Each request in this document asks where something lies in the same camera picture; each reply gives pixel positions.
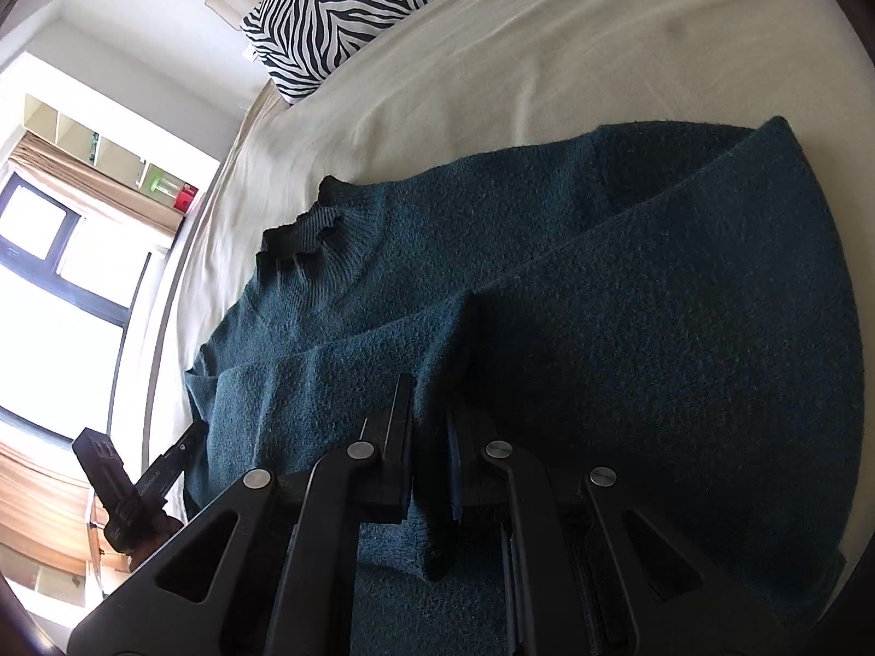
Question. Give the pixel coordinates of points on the white wall shelf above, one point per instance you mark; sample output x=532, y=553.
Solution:
x=82, y=136

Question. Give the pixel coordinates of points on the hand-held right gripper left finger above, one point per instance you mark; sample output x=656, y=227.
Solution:
x=405, y=427

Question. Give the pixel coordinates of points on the bed with beige cover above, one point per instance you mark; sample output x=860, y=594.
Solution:
x=478, y=68

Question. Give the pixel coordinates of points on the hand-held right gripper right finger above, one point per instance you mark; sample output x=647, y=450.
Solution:
x=454, y=471

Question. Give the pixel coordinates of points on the red box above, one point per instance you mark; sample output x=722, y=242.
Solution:
x=185, y=201

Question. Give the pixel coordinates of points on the beige curtain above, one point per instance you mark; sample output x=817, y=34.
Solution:
x=37, y=492
x=89, y=177

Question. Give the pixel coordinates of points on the dark teal knit sweater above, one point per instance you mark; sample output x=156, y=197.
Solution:
x=615, y=287

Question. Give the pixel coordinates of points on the green lidded jar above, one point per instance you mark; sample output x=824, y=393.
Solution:
x=162, y=186

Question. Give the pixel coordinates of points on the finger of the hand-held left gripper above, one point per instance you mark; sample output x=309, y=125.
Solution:
x=174, y=458
x=99, y=461

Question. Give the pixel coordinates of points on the black framed window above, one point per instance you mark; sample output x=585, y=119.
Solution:
x=61, y=266

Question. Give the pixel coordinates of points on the zebra print pillow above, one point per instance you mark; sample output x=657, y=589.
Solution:
x=321, y=13

